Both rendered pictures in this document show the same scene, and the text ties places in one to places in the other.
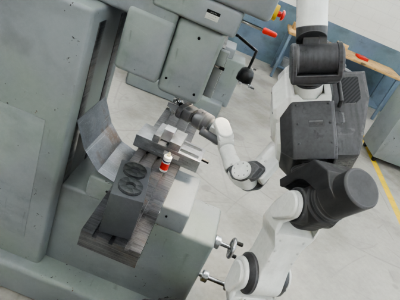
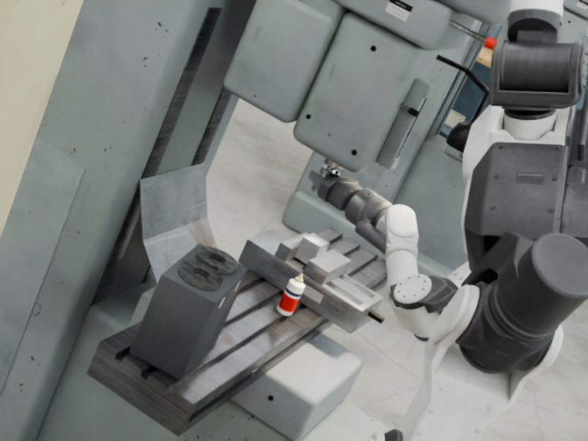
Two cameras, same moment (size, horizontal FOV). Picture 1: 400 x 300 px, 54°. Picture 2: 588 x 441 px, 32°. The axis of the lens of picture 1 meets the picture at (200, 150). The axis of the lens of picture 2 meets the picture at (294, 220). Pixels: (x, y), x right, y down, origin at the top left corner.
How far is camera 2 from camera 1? 0.79 m
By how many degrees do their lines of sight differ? 19
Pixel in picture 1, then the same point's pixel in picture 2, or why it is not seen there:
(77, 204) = not seen: hidden behind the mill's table
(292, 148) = (479, 215)
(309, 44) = (526, 41)
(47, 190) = (60, 310)
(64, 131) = (113, 192)
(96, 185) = not seen: hidden behind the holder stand
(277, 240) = (435, 387)
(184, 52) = (346, 71)
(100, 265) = not seen: outside the picture
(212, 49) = (395, 70)
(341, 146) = (570, 221)
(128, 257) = (171, 410)
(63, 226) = (74, 401)
